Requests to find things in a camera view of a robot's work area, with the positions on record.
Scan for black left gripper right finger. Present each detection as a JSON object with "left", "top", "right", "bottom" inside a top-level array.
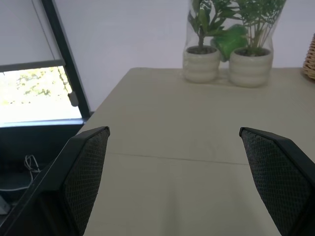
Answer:
[{"left": 239, "top": 127, "right": 315, "bottom": 236}]

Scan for potted plant fine leaves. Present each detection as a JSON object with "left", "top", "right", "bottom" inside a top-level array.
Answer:
[{"left": 228, "top": 0, "right": 287, "bottom": 88}]

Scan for white cable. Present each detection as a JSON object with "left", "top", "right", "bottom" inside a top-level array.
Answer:
[{"left": 0, "top": 154, "right": 41, "bottom": 192}]

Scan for woven wicker basket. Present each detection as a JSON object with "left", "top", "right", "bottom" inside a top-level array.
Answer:
[{"left": 302, "top": 33, "right": 315, "bottom": 81}]

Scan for white blind cord weight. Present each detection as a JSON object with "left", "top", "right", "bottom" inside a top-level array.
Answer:
[{"left": 67, "top": 91, "right": 79, "bottom": 107}]

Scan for green plastic object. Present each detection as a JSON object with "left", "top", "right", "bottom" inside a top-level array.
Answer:
[{"left": 211, "top": 25, "right": 248, "bottom": 62}]

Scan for clear plastic plant wrap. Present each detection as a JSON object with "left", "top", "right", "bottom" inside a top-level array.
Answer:
[{"left": 182, "top": 0, "right": 287, "bottom": 88}]

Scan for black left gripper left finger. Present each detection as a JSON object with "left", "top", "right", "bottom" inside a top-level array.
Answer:
[{"left": 0, "top": 126, "right": 111, "bottom": 236}]

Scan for potted plant broad leaves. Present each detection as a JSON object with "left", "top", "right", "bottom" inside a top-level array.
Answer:
[{"left": 184, "top": 0, "right": 243, "bottom": 83}]

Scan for dark window frame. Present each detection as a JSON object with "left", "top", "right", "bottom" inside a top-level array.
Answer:
[{"left": 0, "top": 0, "right": 95, "bottom": 128}]

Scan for white roller blind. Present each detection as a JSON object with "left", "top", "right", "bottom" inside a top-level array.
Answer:
[{"left": 0, "top": 0, "right": 66, "bottom": 73}]

